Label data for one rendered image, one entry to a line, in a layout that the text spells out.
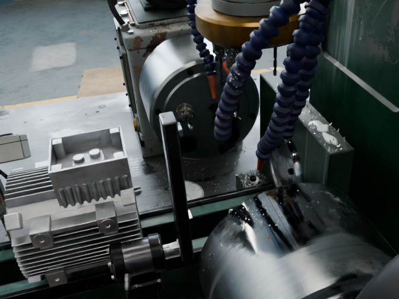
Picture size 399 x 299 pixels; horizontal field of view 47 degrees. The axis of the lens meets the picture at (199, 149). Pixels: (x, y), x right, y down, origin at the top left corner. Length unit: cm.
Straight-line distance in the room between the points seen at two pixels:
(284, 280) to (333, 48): 53
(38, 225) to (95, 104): 95
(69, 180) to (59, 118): 89
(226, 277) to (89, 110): 114
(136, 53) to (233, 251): 70
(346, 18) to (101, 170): 49
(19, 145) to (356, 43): 66
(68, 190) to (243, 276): 33
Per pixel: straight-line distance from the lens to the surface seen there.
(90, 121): 155
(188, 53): 100
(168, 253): 73
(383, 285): 29
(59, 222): 76
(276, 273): 52
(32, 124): 162
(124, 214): 76
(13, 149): 99
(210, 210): 94
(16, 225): 76
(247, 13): 66
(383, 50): 78
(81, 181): 74
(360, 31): 84
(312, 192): 60
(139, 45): 116
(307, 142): 77
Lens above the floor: 155
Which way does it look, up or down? 34 degrees down
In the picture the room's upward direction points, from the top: 5 degrees counter-clockwise
